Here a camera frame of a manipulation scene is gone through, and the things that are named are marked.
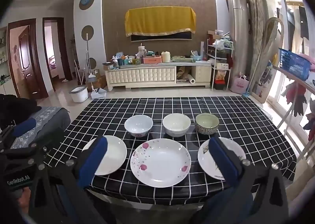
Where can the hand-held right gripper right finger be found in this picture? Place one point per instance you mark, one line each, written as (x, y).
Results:
(221, 162)

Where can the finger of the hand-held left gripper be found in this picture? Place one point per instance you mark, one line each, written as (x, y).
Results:
(49, 140)
(23, 126)

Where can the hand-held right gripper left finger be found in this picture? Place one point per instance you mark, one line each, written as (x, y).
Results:
(94, 158)

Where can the white plate with grey print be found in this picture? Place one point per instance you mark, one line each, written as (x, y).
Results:
(205, 162)

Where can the plain white plate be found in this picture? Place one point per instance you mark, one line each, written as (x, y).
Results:
(113, 155)

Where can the green patterned bowl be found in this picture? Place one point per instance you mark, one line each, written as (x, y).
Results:
(207, 122)

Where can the white bowl with pink flower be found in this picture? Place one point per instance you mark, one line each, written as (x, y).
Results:
(138, 124)

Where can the plain white bowl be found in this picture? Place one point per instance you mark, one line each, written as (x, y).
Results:
(176, 124)

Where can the large pink floral plate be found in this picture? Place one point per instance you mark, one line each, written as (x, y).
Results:
(161, 162)

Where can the person's left hand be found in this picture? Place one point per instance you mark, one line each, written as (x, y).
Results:
(22, 192)

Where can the dark cloth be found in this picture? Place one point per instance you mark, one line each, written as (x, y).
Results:
(14, 108)

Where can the blue-grey floral sofa cover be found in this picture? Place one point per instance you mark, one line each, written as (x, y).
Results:
(51, 118)

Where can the white mop bucket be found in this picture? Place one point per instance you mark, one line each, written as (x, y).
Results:
(78, 94)

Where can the brown wooden door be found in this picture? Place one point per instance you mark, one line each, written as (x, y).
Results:
(24, 61)

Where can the white dustpan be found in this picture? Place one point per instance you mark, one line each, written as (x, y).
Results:
(98, 93)

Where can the black checked tablecloth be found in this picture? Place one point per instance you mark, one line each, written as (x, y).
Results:
(172, 106)

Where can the cardboard box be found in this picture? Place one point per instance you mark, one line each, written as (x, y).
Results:
(101, 81)

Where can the pink bag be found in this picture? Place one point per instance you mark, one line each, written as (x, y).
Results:
(239, 85)

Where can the white paper roll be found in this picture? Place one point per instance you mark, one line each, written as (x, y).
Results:
(190, 81)

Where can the white drying rack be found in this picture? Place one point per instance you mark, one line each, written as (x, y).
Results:
(292, 106)

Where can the white mop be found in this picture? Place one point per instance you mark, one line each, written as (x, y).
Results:
(86, 56)

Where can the cream television cabinet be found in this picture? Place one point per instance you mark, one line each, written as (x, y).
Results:
(142, 76)

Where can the white metal shelf rack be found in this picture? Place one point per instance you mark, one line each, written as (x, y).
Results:
(219, 66)

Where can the light blue container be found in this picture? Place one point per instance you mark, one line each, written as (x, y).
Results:
(196, 56)

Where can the green folded cloth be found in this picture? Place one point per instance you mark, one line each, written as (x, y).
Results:
(181, 58)

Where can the orange box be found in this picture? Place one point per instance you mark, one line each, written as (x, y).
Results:
(152, 60)

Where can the white thermos jug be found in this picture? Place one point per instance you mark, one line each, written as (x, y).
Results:
(141, 51)

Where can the cream lidded jar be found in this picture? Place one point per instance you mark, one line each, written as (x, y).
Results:
(166, 56)

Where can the tall cylindrical air conditioner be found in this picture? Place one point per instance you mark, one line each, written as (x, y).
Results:
(238, 42)

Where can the blue plastic basket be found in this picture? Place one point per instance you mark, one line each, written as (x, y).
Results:
(294, 62)

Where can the beige patterned curtain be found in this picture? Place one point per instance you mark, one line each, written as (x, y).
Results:
(253, 17)

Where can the yellow television cover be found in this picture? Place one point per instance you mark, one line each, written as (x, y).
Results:
(160, 21)

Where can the round wall decoration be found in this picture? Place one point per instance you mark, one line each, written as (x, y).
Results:
(92, 62)
(87, 32)
(86, 1)

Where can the wall television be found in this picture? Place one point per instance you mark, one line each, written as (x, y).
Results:
(162, 37)

